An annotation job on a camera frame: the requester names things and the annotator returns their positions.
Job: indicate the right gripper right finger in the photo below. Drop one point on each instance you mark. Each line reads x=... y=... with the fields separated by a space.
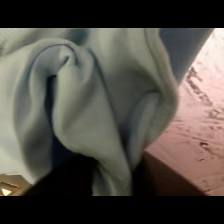
x=156 y=180

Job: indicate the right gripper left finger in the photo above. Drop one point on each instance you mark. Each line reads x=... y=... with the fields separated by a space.
x=66 y=180

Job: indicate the pale blue garment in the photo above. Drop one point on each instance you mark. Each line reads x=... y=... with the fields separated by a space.
x=83 y=110

